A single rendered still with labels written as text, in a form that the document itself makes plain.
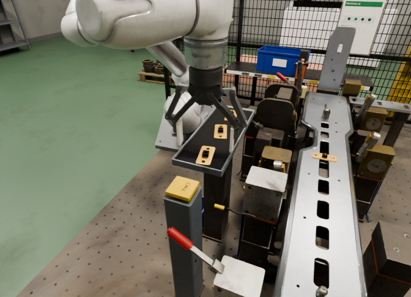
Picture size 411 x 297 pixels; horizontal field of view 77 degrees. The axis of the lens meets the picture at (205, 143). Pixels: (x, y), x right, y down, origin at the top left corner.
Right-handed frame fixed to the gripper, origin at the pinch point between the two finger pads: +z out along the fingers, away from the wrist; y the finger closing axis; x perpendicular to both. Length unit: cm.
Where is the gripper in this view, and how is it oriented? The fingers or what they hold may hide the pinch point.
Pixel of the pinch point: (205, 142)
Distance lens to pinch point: 67.7
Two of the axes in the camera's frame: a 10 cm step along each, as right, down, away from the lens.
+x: 2.1, -5.3, 8.2
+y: 9.8, 1.2, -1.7
